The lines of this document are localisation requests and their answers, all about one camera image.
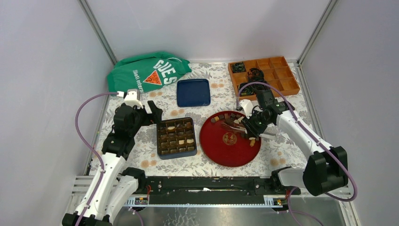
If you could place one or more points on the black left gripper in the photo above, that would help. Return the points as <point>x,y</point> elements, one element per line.
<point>155,117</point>

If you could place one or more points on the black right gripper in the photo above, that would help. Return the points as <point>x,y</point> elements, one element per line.
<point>252,130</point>

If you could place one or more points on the silver metal tongs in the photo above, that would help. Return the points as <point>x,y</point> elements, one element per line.
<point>231,126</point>

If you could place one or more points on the blue chocolate box with tray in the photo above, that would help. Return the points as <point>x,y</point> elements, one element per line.
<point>176,138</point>

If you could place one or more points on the blue box lid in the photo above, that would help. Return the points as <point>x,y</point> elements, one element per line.
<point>193,93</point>

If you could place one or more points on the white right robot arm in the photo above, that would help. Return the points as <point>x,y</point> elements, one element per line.
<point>326,167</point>

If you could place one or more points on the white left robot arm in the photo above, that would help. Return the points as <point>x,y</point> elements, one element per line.
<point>112,186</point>

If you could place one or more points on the red round plate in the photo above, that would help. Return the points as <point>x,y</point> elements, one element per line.
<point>224,146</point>

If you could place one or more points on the floral tablecloth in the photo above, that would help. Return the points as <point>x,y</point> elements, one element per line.
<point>274,154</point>

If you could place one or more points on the green printed bag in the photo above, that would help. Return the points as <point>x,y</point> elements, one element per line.
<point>147,72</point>

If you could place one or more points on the orange wooden divider tray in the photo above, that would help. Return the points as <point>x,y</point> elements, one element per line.
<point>273,70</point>

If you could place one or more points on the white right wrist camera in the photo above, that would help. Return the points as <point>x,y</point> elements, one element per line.
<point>246,107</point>

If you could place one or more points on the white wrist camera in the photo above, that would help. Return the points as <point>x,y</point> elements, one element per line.
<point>246,107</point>
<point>132,98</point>

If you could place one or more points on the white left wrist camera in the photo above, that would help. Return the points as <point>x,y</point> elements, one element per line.
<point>132,98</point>

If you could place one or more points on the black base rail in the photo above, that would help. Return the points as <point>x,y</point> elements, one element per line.
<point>210,191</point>

